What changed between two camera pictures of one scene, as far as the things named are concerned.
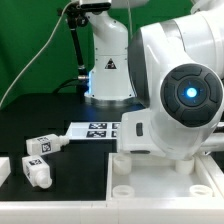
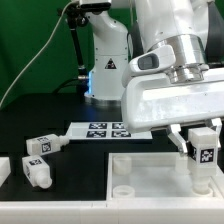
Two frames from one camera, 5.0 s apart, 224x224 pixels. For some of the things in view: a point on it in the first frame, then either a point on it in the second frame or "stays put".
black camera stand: x=77 y=17 stays put
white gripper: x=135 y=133 -> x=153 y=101
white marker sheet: x=93 y=130 stays put
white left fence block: x=5 y=169 stays put
